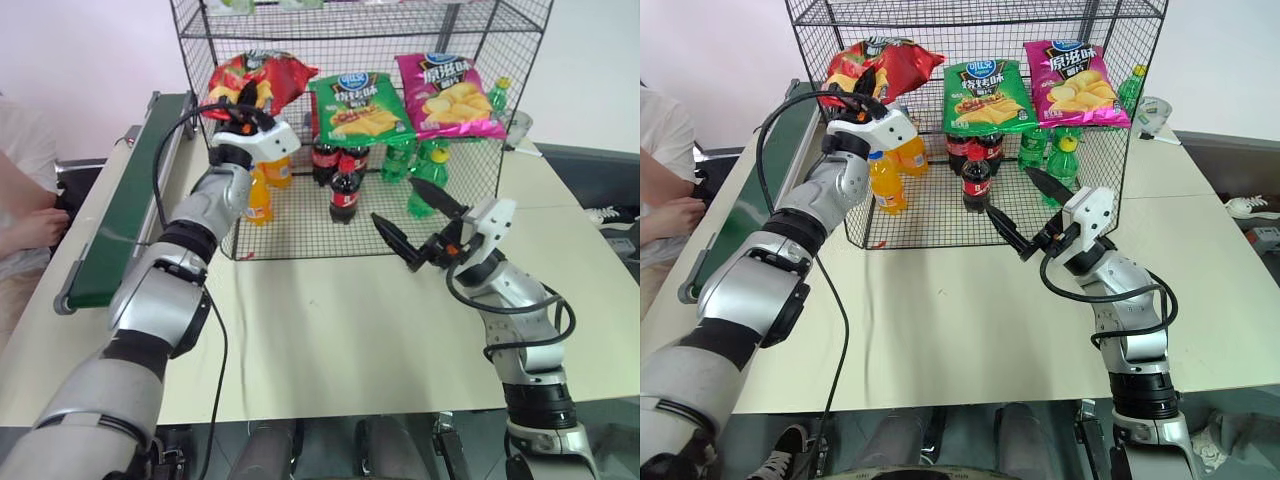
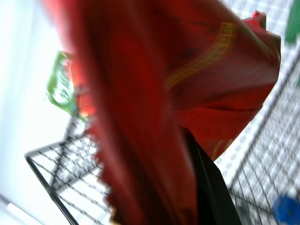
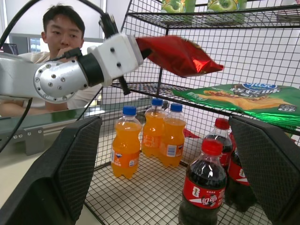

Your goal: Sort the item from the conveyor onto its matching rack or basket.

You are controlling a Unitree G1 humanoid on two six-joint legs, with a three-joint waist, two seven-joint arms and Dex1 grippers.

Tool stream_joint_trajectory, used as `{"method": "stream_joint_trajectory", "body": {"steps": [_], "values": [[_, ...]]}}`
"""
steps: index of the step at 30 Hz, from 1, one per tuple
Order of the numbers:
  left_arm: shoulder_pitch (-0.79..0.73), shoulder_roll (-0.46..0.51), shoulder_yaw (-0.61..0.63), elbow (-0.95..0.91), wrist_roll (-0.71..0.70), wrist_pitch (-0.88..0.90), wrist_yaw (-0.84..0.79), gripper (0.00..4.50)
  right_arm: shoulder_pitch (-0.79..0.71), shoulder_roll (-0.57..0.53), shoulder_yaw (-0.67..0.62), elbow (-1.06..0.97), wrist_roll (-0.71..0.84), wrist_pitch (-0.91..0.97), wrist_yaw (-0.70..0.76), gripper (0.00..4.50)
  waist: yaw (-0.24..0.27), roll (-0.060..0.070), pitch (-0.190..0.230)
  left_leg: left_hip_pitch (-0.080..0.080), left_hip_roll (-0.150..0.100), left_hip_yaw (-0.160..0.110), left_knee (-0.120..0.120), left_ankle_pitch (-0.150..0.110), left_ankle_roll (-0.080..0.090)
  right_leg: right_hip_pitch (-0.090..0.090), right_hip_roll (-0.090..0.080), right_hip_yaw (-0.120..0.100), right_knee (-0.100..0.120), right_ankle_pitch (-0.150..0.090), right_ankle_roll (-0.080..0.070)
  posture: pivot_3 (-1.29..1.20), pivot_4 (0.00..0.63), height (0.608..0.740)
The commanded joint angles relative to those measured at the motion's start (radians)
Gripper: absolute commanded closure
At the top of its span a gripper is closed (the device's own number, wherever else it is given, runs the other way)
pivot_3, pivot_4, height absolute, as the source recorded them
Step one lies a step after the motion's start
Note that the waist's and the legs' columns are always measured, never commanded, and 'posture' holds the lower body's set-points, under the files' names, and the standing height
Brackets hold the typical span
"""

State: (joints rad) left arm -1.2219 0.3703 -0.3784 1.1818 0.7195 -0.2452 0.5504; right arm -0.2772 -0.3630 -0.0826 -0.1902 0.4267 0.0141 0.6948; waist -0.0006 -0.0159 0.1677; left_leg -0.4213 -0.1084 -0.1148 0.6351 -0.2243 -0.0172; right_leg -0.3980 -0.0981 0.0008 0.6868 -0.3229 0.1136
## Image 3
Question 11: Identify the orange soda bottle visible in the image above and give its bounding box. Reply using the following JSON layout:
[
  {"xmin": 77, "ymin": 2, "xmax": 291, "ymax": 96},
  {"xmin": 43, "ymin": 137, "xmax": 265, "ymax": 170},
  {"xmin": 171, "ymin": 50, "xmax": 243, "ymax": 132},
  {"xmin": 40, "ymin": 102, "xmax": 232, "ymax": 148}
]
[
  {"xmin": 141, "ymin": 98, "xmax": 165, "ymax": 159},
  {"xmin": 159, "ymin": 103, "xmax": 187, "ymax": 167},
  {"xmin": 111, "ymin": 105, "xmax": 143, "ymax": 180}
]

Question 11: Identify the red chip bag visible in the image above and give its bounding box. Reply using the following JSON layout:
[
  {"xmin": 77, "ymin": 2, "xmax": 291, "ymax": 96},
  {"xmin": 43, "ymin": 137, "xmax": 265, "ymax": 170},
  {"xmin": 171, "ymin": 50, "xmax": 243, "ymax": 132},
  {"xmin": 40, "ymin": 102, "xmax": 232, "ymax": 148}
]
[{"xmin": 135, "ymin": 35, "xmax": 225, "ymax": 78}]

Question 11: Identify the man's hand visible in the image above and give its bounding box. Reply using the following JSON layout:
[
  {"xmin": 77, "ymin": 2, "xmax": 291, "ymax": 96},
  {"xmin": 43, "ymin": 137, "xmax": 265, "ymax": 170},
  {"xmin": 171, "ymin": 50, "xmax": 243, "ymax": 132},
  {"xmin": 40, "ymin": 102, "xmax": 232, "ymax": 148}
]
[{"xmin": 57, "ymin": 46, "xmax": 76, "ymax": 58}]

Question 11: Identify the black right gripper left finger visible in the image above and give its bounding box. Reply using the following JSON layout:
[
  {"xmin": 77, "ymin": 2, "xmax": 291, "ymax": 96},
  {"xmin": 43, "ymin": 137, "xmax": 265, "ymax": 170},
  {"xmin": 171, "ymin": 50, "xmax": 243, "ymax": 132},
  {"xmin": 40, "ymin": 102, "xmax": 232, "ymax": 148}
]
[{"xmin": 0, "ymin": 116, "xmax": 103, "ymax": 225}]

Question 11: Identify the cola bottle with red label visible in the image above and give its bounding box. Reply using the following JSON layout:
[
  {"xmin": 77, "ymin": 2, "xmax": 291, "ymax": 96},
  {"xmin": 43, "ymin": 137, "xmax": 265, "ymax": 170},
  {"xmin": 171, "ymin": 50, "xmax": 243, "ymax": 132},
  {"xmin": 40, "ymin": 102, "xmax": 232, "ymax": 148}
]
[
  {"xmin": 224, "ymin": 133, "xmax": 257, "ymax": 213},
  {"xmin": 203, "ymin": 118, "xmax": 234, "ymax": 174},
  {"xmin": 178, "ymin": 138, "xmax": 227, "ymax": 225}
]

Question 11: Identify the green chip bag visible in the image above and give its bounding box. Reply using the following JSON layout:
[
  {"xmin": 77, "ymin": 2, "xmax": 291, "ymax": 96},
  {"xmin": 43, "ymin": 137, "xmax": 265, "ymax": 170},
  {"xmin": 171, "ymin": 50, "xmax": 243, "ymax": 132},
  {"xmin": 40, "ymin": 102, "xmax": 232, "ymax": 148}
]
[{"xmin": 172, "ymin": 82, "xmax": 300, "ymax": 129}]

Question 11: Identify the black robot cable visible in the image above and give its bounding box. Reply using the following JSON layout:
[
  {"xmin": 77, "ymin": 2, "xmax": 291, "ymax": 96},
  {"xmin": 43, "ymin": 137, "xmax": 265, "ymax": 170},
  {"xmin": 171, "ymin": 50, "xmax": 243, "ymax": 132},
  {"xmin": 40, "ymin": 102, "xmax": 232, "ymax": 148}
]
[
  {"xmin": 0, "ymin": 97, "xmax": 33, "ymax": 153},
  {"xmin": 0, "ymin": 0, "xmax": 106, "ymax": 47},
  {"xmin": 46, "ymin": 47, "xmax": 83, "ymax": 62}
]

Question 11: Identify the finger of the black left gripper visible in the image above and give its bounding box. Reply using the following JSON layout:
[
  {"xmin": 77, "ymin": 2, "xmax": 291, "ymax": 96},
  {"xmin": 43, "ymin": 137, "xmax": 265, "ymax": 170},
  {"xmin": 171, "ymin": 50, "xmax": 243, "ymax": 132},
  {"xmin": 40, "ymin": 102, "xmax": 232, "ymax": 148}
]
[
  {"xmin": 140, "ymin": 48, "xmax": 153, "ymax": 60},
  {"xmin": 118, "ymin": 75, "xmax": 131, "ymax": 96}
]

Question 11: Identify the black wire rack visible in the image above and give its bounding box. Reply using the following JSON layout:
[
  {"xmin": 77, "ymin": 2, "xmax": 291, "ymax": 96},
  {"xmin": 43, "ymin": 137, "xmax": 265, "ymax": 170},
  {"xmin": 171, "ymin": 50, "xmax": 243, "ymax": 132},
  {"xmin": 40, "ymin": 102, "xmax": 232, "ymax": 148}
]
[{"xmin": 77, "ymin": 0, "xmax": 300, "ymax": 225}]

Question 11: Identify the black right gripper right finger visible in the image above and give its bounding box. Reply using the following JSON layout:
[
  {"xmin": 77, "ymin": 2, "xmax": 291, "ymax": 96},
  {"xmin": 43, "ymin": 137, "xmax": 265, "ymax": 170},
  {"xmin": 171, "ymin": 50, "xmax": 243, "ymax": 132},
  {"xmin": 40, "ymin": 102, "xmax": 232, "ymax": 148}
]
[{"xmin": 229, "ymin": 115, "xmax": 300, "ymax": 225}]

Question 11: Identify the small red snack packet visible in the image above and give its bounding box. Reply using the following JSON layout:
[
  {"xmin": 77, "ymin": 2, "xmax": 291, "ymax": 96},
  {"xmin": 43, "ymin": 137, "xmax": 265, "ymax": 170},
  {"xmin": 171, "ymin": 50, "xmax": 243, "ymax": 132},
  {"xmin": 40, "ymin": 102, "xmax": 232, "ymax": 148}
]
[{"xmin": 183, "ymin": 127, "xmax": 201, "ymax": 140}]

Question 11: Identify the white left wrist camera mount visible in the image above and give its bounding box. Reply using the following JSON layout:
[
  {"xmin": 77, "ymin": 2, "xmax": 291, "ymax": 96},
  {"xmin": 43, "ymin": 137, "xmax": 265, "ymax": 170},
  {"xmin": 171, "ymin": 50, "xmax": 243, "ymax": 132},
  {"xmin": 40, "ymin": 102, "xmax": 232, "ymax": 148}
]
[{"xmin": 87, "ymin": 33, "xmax": 144, "ymax": 87}]

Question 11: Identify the man in beige shirt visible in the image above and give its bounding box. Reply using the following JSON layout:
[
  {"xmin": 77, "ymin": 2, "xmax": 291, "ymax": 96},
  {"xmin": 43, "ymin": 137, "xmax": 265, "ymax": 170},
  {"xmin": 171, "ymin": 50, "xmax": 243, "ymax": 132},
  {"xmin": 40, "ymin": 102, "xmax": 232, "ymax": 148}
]
[{"xmin": 0, "ymin": 4, "xmax": 104, "ymax": 118}]

